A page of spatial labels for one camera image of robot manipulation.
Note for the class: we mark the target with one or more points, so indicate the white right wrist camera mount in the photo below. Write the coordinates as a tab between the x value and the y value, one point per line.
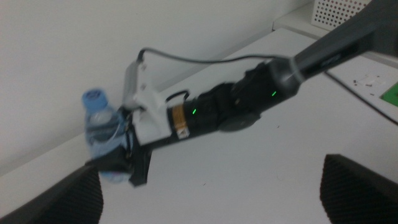
149	124

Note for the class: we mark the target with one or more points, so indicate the green board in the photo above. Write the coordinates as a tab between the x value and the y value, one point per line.
391	96

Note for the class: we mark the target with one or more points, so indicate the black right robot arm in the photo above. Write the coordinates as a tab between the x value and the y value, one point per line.
248	93

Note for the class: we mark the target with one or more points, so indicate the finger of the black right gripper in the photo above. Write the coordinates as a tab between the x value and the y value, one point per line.
115	163
124	116

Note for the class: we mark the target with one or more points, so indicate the clear water bottle blue cap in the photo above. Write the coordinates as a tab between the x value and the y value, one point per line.
99	124

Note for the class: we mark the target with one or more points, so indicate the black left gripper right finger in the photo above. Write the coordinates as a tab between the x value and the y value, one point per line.
357	196

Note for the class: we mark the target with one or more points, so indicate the white perforated plastic basket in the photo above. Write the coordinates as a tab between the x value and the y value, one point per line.
335	12

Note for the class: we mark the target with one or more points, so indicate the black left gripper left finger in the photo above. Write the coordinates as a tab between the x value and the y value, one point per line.
71	199

